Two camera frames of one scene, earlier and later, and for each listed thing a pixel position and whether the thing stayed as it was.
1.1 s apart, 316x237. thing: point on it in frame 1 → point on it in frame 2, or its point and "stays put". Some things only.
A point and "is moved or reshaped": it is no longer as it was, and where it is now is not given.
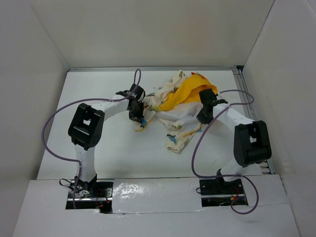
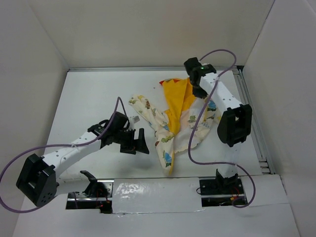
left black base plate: x=96 y=194 stays put
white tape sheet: x=153 y=195 stays put
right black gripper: x=202 y=118 → x=199 y=93
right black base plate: x=216 y=192 stays put
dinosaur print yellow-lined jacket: x=176 y=105 is moved or reshaped
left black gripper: x=137 y=117 → x=138 y=144
